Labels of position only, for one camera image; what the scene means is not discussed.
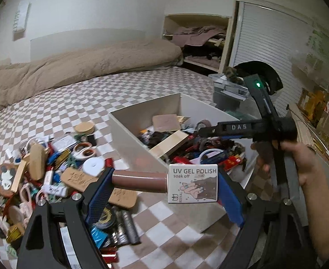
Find yellow packet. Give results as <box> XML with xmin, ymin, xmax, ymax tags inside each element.
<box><xmin>297</xmin><ymin>88</ymin><xmax>326</xmax><ymax>121</ymax></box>

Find nail polish bottle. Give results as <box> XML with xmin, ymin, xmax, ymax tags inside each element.
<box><xmin>111</xmin><ymin>164</ymin><xmax>219</xmax><ymax>204</ymax></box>

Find blue foil packet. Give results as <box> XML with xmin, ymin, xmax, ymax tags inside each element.
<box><xmin>90</xmin><ymin>227</ymin><xmax>109</xmax><ymax>248</ymax></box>

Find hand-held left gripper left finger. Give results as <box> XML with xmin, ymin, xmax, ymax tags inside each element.
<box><xmin>16</xmin><ymin>168</ymin><xmax>114</xmax><ymax>269</ymax></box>

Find person's right hand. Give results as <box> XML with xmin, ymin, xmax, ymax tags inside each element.
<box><xmin>250</xmin><ymin>141</ymin><xmax>327</xmax><ymax>187</ymax></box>

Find beige duvet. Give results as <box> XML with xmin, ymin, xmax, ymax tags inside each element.
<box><xmin>0</xmin><ymin>38</ymin><xmax>183</xmax><ymax>117</ymax></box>

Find clear plastic bin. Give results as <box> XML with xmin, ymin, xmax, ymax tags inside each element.
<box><xmin>208</xmin><ymin>73</ymin><xmax>263</xmax><ymax>118</ymax></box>

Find round wooden lid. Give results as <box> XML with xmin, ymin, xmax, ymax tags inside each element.
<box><xmin>75</xmin><ymin>122</ymin><xmax>95</xmax><ymax>135</ymax></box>

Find long carved wooden plaque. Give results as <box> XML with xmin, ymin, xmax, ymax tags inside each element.
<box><xmin>61</xmin><ymin>167</ymin><xmax>138</xmax><ymax>209</ymax></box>

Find white ring handle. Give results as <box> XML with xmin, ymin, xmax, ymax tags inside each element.
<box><xmin>199</xmin><ymin>148</ymin><xmax>224</xmax><ymax>164</ymax></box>

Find checkered bed sheet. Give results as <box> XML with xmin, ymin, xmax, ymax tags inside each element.
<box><xmin>0</xmin><ymin>67</ymin><xmax>263</xmax><ymax>269</ymax></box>

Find red gold packet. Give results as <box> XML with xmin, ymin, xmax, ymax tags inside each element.
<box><xmin>223</xmin><ymin>155</ymin><xmax>243</xmax><ymax>171</ymax></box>

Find white slatted door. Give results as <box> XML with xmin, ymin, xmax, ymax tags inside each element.
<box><xmin>229</xmin><ymin>0</ymin><xmax>322</xmax><ymax>113</ymax></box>

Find round wooden cartoon coaster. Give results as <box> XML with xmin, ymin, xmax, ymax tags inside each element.
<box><xmin>0</xmin><ymin>163</ymin><xmax>19</xmax><ymax>194</ymax></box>

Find oval wooden brush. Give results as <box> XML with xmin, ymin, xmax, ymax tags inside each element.
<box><xmin>28</xmin><ymin>143</ymin><xmax>48</xmax><ymax>181</ymax></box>

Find flat wooden block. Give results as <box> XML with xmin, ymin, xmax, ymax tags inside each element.
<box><xmin>152</xmin><ymin>130</ymin><xmax>190</xmax><ymax>159</ymax></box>

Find pink folded clothes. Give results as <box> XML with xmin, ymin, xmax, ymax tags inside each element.
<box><xmin>171</xmin><ymin>26</ymin><xmax>228</xmax><ymax>47</ymax></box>

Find clear packet white label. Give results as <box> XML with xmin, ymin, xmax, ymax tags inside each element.
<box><xmin>52</xmin><ymin>136</ymin><xmax>78</xmax><ymax>152</ymax></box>

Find beige square box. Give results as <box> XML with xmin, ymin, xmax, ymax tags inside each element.
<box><xmin>153</xmin><ymin>114</ymin><xmax>182</xmax><ymax>132</ymax></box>

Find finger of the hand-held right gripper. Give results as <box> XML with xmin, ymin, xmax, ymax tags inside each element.
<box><xmin>198</xmin><ymin>120</ymin><xmax>266</xmax><ymax>138</ymax></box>
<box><xmin>213</xmin><ymin>136</ymin><xmax>253</xmax><ymax>144</ymax></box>

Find person's right forearm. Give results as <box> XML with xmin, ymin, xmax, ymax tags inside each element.
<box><xmin>302</xmin><ymin>157</ymin><xmax>329</xmax><ymax>265</ymax></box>

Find brown tape roll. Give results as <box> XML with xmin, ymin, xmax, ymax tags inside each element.
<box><xmin>195</xmin><ymin>119</ymin><xmax>212</xmax><ymax>132</ymax></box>

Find black round tin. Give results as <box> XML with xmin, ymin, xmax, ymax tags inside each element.
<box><xmin>93</xmin><ymin>204</ymin><xmax>117</xmax><ymax>229</ymax></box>

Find white pink scissors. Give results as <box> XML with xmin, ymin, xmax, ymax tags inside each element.
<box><xmin>72</xmin><ymin>142</ymin><xmax>98</xmax><ymax>160</ymax></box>

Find white round tape measure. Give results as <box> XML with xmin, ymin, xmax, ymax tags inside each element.
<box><xmin>84</xmin><ymin>157</ymin><xmax>105</xmax><ymax>176</ymax></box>

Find leopard print plush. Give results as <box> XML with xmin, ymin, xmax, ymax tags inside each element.
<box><xmin>223</xmin><ymin>66</ymin><xmax>243</xmax><ymax>85</ymax></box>

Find wooden wardrobe shelf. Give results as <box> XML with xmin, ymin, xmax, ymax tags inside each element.
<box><xmin>162</xmin><ymin>14</ymin><xmax>235</xmax><ymax>73</ymax></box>

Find short wooden block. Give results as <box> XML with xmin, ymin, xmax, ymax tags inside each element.
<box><xmin>11</xmin><ymin>160</ymin><xmax>27</xmax><ymax>194</ymax></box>

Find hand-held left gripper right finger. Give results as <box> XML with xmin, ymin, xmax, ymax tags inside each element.
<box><xmin>216</xmin><ymin>169</ymin><xmax>312</xmax><ymax>269</ymax></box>

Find white storage box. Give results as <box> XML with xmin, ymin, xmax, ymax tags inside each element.
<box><xmin>108</xmin><ymin>92</ymin><xmax>259</xmax><ymax>233</ymax></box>

